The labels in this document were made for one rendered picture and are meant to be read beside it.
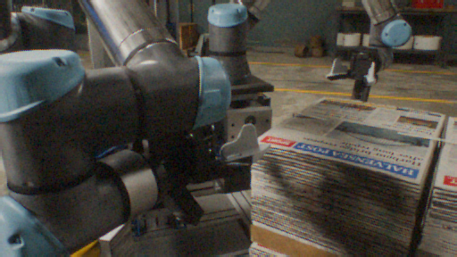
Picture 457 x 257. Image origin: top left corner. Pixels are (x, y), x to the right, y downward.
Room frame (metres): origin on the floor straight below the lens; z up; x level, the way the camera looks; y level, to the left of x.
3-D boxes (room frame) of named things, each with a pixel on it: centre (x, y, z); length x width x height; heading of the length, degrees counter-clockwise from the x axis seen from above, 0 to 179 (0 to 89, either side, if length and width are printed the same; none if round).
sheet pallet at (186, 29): (7.07, 1.23, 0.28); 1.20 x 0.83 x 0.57; 74
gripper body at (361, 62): (1.07, -0.40, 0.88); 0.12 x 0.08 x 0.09; 144
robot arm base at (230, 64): (1.14, 0.00, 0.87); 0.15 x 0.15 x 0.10
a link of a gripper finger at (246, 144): (0.47, -0.03, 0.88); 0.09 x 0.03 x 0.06; 117
